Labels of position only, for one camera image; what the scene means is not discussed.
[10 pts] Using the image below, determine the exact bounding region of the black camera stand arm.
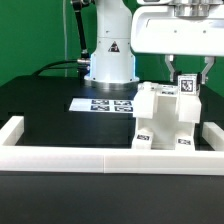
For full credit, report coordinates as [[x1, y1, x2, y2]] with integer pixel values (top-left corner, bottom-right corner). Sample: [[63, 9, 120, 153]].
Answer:
[[71, 0, 90, 80]]

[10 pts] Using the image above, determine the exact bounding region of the black cable bundle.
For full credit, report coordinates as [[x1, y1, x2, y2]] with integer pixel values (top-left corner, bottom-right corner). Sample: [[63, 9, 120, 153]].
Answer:
[[31, 59, 91, 77]]

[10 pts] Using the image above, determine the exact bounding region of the white chair seat piece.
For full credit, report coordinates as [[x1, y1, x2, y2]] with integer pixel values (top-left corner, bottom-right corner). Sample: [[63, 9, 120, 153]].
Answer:
[[135, 116, 195, 151]]

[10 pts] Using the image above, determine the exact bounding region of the white chair back piece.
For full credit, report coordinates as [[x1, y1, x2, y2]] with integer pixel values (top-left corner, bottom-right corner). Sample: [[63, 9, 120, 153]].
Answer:
[[133, 82, 201, 123]]

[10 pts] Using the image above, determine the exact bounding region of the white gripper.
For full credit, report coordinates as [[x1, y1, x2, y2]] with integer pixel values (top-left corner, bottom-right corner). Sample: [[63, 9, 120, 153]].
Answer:
[[131, 0, 224, 84]]

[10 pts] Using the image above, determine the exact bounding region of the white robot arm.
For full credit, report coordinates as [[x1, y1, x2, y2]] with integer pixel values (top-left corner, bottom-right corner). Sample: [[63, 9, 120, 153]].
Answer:
[[85, 0, 224, 87]]

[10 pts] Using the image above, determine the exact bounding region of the white U-shaped fence frame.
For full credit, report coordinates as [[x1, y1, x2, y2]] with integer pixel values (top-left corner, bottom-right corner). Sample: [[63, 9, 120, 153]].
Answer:
[[0, 116, 224, 176]]

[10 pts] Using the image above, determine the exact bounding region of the white marker sheet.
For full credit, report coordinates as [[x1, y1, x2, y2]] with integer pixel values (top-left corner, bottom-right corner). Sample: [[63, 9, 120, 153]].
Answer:
[[69, 98, 133, 113]]

